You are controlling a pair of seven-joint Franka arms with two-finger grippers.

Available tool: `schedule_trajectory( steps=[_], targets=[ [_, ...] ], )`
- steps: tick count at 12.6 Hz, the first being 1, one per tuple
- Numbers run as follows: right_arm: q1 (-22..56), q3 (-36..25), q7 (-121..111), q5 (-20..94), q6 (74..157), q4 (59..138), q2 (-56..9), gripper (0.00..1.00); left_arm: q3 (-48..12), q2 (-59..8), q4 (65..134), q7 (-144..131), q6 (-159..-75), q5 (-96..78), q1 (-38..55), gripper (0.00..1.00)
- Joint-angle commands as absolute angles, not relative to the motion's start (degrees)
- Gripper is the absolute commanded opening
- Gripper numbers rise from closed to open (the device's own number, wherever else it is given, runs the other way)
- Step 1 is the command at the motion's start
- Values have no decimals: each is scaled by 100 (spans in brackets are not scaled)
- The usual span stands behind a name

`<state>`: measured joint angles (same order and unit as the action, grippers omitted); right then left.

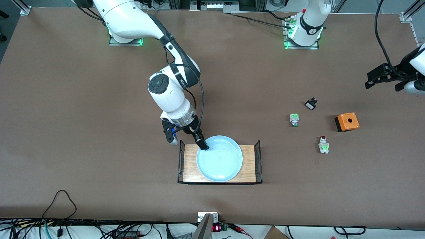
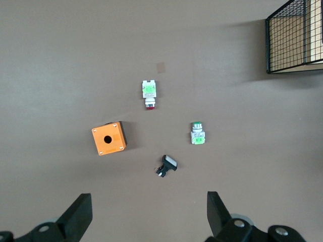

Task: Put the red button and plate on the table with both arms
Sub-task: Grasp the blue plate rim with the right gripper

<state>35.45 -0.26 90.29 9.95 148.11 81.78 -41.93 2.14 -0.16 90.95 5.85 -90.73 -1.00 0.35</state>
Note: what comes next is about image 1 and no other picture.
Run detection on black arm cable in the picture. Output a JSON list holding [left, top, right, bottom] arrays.
[[164, 50, 205, 134], [374, 0, 399, 72]]

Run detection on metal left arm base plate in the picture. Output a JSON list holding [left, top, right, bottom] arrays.
[[282, 17, 320, 50]]

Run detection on metal frame with white light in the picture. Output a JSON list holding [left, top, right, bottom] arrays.
[[191, 0, 239, 13]]

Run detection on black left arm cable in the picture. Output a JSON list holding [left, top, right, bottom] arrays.
[[374, 0, 399, 72]]

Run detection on red push button switch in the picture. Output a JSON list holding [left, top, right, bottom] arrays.
[[318, 136, 330, 154]]

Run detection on orange button enclosure box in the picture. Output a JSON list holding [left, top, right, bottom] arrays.
[[334, 113, 360, 132]]

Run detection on light blue round plate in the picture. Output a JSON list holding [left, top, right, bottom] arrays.
[[196, 135, 243, 182]]

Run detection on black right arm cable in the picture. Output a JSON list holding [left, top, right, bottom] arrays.
[[164, 50, 205, 134]]

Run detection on aluminium frame profile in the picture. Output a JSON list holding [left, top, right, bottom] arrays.
[[10, 0, 32, 15], [400, 0, 425, 24]]

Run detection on wooden shelf black wire sides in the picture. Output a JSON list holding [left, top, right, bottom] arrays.
[[177, 140, 263, 185]]

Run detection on black cable across table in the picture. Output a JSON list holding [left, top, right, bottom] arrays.
[[229, 13, 294, 30]]

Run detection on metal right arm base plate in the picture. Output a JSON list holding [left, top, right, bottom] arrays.
[[109, 33, 144, 46]]

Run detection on grey camera mount bar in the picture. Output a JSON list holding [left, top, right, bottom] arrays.
[[192, 212, 219, 239]]

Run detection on thin black looped cable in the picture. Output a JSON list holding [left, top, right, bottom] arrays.
[[42, 190, 77, 219]]

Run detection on brown cardboard piece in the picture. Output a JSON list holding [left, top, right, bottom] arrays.
[[264, 226, 290, 239]]

